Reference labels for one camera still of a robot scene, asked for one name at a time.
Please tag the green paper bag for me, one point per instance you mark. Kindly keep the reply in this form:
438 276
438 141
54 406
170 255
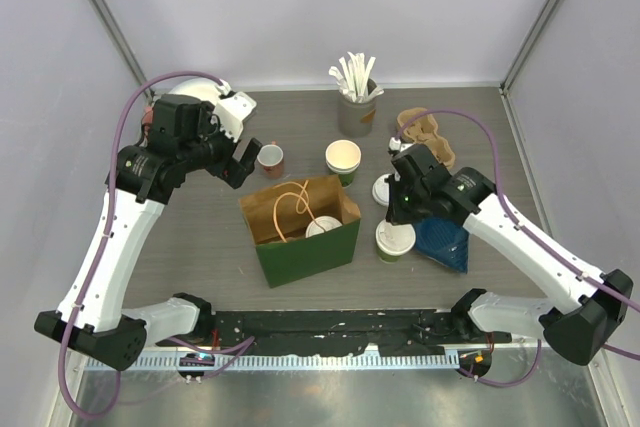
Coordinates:
277 218

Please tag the floral pink tumbler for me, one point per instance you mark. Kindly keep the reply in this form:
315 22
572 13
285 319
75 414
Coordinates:
146 121

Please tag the white cup lid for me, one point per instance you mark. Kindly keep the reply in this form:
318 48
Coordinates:
322 224
394 240

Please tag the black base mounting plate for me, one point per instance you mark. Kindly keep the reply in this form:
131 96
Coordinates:
339 333

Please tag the blue leaf-shaped dish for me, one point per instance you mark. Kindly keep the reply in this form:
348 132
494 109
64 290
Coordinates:
443 242

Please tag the grey straw holder cup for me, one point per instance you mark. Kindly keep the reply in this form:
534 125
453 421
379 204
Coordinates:
355 119

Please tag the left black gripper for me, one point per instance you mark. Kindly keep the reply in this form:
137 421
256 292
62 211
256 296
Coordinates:
231 170

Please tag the stack of white lids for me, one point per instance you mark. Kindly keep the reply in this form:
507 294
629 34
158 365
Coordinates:
380 190

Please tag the white paper plate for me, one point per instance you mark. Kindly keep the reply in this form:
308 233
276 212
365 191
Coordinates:
203 89

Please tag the stack of green paper cups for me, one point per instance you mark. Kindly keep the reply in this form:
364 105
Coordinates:
343 157

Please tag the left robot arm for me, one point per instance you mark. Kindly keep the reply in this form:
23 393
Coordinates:
186 135

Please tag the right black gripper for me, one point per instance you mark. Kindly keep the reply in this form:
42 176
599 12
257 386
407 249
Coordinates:
397 215

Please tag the white wrapped straws bundle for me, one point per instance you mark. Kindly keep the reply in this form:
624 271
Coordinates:
353 76

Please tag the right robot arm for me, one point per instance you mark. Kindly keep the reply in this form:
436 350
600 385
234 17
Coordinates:
582 305

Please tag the cardboard cup carrier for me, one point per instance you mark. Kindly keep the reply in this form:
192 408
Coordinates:
425 130

